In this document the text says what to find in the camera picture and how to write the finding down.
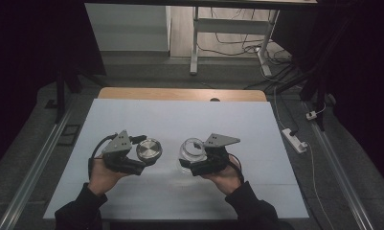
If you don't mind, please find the white cabinet panel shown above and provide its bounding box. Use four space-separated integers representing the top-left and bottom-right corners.
84 3 172 53

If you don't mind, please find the tangle of black floor cables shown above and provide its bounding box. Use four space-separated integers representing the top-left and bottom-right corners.
196 7 293 66

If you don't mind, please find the white power strip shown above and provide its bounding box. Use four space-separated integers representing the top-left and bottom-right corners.
281 127 309 154

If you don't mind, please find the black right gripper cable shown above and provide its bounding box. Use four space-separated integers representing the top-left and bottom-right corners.
228 155 245 185

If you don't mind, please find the black metal stand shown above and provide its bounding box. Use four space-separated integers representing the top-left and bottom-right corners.
45 68 69 125

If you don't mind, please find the person's left hand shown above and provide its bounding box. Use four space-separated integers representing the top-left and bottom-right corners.
87 154 130 196

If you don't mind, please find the person's right hand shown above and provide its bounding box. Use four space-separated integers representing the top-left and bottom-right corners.
208 155 244 196

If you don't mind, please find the aluminium floor rail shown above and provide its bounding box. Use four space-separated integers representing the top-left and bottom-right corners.
302 101 375 230
0 106 75 230

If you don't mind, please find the thin white cable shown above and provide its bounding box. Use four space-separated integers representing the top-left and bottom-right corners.
305 143 337 230

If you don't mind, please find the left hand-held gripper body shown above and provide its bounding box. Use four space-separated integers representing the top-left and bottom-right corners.
101 128 147 176

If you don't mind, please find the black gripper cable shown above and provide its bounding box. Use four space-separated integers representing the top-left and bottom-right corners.
228 155 245 185
87 133 119 180

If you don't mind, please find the black rectangular floor frame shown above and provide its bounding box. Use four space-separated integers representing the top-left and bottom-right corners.
57 123 82 148

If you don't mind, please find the white table cover board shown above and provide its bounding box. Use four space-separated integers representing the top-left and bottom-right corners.
42 98 310 221

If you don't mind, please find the black curtain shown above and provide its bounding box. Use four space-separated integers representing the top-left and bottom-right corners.
0 0 107 173
271 0 384 183

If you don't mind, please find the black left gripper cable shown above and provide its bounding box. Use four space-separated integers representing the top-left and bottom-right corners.
87 133 119 180

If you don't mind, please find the white metal desk frame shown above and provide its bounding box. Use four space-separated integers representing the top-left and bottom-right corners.
189 6 281 78

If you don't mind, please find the wooden table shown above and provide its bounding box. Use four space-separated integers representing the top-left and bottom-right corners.
97 86 268 103

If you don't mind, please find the clear glass jar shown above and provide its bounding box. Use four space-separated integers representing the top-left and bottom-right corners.
178 137 210 173

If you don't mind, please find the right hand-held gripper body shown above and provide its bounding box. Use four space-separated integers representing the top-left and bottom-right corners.
190 132 241 177

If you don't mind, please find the round metal jar lid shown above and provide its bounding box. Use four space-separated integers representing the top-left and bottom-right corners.
135 137 164 163

